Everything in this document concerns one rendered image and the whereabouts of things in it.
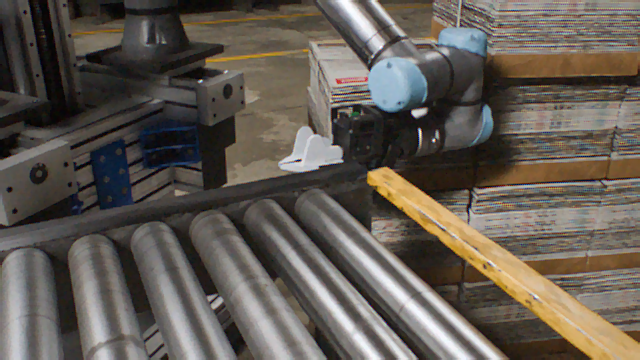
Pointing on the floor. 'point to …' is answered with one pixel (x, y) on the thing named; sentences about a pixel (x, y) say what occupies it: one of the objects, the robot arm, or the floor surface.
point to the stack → (541, 203)
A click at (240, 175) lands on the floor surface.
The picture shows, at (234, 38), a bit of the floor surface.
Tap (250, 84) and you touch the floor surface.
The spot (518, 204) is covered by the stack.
